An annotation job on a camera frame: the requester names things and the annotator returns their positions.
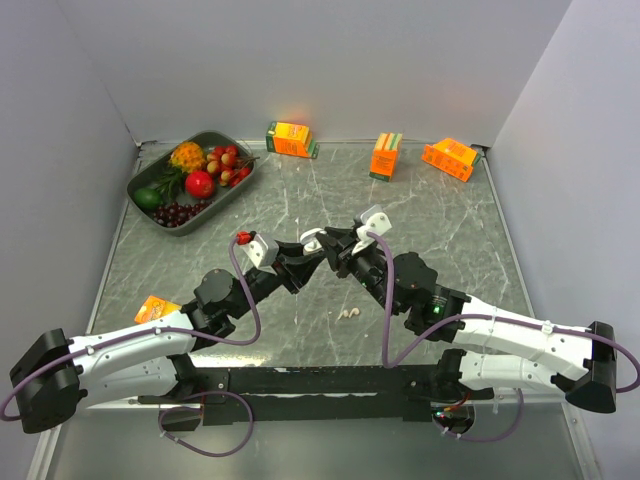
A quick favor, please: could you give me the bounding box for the red apple toy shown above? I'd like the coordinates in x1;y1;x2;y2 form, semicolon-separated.
184;170;215;199

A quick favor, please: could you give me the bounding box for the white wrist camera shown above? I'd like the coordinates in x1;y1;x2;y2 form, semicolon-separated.
352;205;392;255
236;231;279;269

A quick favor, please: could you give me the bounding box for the orange pineapple toy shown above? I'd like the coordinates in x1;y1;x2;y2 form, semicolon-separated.
169;141;207;174

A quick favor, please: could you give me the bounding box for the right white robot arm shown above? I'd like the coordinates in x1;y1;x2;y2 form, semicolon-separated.
315;228;617;414

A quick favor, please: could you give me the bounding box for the orange sponge box front left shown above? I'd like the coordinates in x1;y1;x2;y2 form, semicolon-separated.
134;295;181;324

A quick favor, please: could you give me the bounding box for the orange sponge box back middle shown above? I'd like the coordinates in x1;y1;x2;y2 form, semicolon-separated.
369;132;403;182

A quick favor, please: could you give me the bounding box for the grey fruit tray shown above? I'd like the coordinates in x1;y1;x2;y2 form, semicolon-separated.
127;131;256;237

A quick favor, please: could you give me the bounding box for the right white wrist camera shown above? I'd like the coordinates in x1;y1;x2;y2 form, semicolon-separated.
352;205;392;255

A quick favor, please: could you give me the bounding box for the orange sponge box back right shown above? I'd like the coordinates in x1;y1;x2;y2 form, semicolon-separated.
421;138;481;182

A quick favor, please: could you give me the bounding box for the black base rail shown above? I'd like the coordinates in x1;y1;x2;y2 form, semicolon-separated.
138;365;494;426

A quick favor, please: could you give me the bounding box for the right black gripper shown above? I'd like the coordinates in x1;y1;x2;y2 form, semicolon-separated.
316;226;401;316

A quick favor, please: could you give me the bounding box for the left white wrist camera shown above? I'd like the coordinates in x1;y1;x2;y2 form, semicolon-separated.
236;231;279;269

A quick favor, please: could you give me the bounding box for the orange sponge box back left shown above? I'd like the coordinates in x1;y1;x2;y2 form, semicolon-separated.
265;121;319;159

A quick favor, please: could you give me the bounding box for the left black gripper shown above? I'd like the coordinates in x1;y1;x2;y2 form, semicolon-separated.
228;239;325;319

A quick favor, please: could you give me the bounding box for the red lychee bunch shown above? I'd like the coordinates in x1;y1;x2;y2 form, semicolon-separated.
205;145;258;187

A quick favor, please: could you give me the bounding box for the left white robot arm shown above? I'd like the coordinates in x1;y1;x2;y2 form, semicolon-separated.
1;232;325;434

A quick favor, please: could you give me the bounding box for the dark grape bunch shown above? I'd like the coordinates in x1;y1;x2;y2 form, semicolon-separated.
151;200;210;229

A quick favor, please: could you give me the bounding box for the white earbud charging case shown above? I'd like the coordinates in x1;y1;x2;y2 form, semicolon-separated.
299;228;325;255

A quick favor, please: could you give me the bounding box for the green lime toy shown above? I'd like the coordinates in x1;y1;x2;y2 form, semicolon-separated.
133;188;163;211

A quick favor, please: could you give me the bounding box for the orange sponge box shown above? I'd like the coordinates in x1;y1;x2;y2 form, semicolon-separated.
265;121;319;159
134;295;181;324
421;138;481;182
369;132;403;182

